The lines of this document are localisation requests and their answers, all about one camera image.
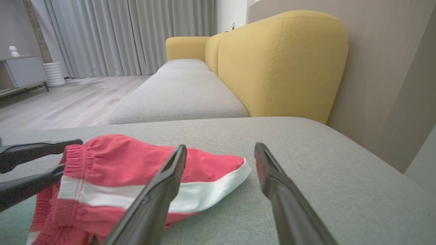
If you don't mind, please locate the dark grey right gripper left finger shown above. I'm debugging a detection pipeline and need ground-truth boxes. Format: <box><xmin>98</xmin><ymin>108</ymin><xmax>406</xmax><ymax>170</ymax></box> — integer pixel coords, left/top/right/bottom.
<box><xmin>102</xmin><ymin>144</ymin><xmax>187</xmax><ymax>245</ymax></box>

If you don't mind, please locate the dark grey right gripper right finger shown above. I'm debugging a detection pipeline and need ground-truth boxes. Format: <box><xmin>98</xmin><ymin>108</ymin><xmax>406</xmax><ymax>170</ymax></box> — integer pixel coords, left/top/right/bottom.
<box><xmin>254</xmin><ymin>142</ymin><xmax>338</xmax><ymax>245</ymax></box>

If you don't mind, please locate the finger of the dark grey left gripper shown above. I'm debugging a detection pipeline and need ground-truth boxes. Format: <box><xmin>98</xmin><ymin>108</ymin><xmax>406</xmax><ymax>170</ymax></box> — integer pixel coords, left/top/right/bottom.
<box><xmin>0</xmin><ymin>165</ymin><xmax>65</xmax><ymax>213</ymax></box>
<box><xmin>0</xmin><ymin>139</ymin><xmax>83</xmax><ymax>174</ymax></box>

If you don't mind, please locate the red basketball jersey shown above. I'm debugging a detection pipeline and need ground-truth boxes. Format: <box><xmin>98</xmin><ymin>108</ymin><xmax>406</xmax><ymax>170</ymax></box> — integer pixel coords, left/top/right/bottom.
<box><xmin>27</xmin><ymin>134</ymin><xmax>252</xmax><ymax>245</ymax></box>

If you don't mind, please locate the large grey sofa chaise cushion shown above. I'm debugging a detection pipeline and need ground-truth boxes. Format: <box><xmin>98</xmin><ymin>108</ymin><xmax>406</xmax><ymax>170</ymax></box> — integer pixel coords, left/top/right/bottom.
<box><xmin>0</xmin><ymin>117</ymin><xmax>436</xmax><ymax>245</ymax></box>

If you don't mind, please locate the grey low cabinet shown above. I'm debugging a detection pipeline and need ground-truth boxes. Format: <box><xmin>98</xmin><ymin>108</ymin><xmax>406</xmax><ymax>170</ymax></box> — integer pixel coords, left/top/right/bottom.
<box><xmin>0</xmin><ymin>55</ymin><xmax>49</xmax><ymax>99</ymax></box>

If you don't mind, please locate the white ribbed floor pot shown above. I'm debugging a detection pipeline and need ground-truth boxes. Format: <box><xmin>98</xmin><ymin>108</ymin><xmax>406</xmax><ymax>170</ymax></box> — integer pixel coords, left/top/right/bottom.
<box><xmin>43</xmin><ymin>61</ymin><xmax>66</xmax><ymax>87</ymax></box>

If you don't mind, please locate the grey sofa seat cushion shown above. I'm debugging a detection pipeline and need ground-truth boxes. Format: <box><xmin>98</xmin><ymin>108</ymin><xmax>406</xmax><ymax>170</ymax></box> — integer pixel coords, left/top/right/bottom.
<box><xmin>157</xmin><ymin>59</ymin><xmax>211</xmax><ymax>72</ymax></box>
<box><xmin>109</xmin><ymin>69</ymin><xmax>249</xmax><ymax>125</ymax></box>

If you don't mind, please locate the brown trunk in pot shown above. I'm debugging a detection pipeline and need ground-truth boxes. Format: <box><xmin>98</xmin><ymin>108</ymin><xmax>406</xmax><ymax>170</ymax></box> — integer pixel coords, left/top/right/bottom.
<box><xmin>23</xmin><ymin>0</ymin><xmax>52</xmax><ymax>64</ymax></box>

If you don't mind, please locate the wide yellow sofa backrest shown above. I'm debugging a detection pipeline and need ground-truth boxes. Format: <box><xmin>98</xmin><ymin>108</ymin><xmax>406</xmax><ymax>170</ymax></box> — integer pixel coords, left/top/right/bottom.
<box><xmin>217</xmin><ymin>10</ymin><xmax>349</xmax><ymax>125</ymax></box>

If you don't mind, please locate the grey pleated curtain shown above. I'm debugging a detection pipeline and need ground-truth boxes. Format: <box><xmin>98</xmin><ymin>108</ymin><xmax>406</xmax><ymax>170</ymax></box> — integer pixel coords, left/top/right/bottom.
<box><xmin>44</xmin><ymin>0</ymin><xmax>218</xmax><ymax>79</ymax></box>

